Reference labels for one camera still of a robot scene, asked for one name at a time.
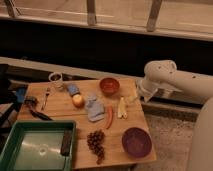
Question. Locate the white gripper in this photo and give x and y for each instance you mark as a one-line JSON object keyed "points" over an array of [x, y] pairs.
{"points": [[146, 89]]}

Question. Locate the black dish brush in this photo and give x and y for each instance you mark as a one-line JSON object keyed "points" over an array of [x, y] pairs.
{"points": [[31, 102]]}

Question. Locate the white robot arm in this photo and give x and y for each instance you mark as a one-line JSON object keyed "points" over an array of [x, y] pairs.
{"points": [[160, 72]]}

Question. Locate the red bowl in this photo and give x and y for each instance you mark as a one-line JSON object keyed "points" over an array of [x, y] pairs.
{"points": [[109, 86]]}

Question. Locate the yellow banana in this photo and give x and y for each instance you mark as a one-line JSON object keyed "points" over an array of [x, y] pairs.
{"points": [[122, 113]]}

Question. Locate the wooden cutting board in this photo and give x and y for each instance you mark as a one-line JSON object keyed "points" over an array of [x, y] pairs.
{"points": [[59, 107]]}

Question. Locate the blue folded cloth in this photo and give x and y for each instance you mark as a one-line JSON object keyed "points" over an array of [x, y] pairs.
{"points": [[95, 109]]}

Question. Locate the bunch of dark grapes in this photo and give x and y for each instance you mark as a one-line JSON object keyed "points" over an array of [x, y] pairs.
{"points": [[94, 142]]}

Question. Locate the blue can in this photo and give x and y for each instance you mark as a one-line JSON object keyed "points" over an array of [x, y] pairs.
{"points": [[73, 89]]}

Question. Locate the clear glass cup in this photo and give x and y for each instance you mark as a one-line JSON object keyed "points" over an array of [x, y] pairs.
{"points": [[56, 79]]}

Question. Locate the dark sponge block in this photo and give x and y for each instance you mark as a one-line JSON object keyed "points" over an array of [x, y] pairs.
{"points": [[66, 142]]}

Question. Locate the metal fork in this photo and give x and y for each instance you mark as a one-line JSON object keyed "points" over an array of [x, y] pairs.
{"points": [[47, 93]]}

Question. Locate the green plastic tray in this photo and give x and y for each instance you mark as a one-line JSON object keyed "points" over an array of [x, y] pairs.
{"points": [[36, 145]]}

